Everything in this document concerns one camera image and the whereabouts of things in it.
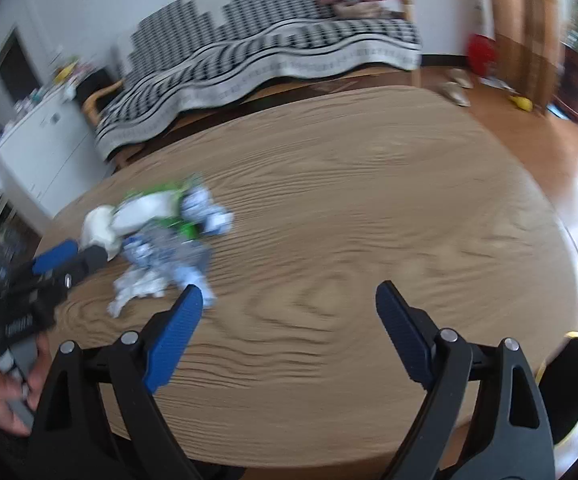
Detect white tissue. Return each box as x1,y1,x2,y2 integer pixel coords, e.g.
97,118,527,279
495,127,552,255
79,194,218,319

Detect blue white wrapper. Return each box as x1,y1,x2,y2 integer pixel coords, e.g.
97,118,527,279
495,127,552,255
121,194,235,284

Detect green snack wrapper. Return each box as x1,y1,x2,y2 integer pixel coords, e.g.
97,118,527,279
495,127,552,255
111,177,212,240

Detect black trash bin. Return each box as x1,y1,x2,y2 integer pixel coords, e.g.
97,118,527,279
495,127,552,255
535,331,578,447

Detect left hand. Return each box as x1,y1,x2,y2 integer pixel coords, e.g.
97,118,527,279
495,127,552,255
0,333,51,437

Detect white cabinet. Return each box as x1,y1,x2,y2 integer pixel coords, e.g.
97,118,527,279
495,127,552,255
0,88,114,234

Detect black white striped sofa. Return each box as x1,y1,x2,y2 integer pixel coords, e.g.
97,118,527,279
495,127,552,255
95,0,421,158

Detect yellow toy on floor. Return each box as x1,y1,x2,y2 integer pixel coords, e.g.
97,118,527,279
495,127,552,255
508,94,533,113

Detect slippers on floor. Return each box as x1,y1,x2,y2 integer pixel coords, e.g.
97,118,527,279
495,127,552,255
439,68,474,107

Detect red bag on floor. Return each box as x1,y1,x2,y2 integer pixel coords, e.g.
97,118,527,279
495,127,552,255
466,34,496,77

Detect brown orange curtain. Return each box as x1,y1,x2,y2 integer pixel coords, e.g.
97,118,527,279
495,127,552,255
492,0,564,108

